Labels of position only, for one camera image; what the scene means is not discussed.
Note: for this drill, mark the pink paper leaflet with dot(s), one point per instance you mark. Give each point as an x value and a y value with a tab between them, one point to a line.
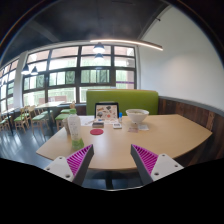
133	129

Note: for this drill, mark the white paper sheet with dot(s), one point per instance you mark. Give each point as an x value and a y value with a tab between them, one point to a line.
143	127

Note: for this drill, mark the black pendant lamp left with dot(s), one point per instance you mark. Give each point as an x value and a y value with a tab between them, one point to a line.
25	70

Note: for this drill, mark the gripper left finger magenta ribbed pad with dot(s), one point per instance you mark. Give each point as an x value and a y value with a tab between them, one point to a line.
74	167

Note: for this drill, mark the white card on table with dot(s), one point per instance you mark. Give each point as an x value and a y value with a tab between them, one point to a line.
117	126

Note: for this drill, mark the wooden chair green seat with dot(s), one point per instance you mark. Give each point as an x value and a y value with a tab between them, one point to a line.
21	122
37	120

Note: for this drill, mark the white bowl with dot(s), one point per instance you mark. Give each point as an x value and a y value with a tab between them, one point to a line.
137	115

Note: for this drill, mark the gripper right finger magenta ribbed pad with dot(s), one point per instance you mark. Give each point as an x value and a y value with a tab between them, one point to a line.
151	166

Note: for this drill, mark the background dining table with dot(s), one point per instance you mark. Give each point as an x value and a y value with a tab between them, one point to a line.
49	105

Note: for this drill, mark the red round coaster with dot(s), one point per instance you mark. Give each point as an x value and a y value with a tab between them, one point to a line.
96	131

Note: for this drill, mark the green stool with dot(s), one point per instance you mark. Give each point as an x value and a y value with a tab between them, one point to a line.
59	119

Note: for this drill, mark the small dark box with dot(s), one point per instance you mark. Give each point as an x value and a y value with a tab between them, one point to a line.
98	125

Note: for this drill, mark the green bench backrest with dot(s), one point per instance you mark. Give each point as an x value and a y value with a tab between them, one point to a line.
126	99

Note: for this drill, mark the small blue-capped bottle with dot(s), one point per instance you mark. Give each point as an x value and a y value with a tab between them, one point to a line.
120	117

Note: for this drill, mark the black pendant lamp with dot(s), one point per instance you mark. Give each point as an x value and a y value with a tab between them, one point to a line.
99	48
25	70

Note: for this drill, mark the long linear ceiling light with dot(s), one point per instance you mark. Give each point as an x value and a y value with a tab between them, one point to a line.
133	42

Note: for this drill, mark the laptop with stickers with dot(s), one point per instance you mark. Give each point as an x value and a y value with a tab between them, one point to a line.
106	110

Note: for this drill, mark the clear bottle with green cap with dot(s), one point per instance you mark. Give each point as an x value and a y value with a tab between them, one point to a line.
74	125

